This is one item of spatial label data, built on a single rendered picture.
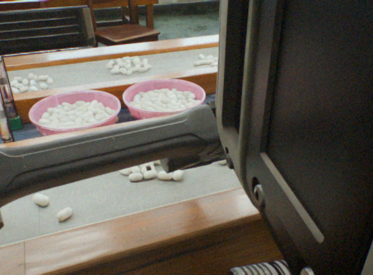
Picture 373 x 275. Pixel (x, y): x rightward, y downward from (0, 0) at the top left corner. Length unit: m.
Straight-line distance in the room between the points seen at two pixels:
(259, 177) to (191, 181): 0.71
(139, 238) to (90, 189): 0.22
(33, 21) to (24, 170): 0.40
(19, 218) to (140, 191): 0.25
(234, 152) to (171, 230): 0.54
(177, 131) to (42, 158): 0.18
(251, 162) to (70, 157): 0.32
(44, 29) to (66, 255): 0.42
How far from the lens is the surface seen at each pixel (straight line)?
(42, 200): 0.84
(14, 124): 1.31
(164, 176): 0.86
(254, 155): 0.16
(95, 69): 1.56
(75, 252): 0.70
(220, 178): 0.88
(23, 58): 1.71
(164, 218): 0.73
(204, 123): 0.54
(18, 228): 0.82
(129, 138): 0.48
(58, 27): 0.79
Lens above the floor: 1.26
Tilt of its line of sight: 30 degrees down
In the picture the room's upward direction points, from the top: straight up
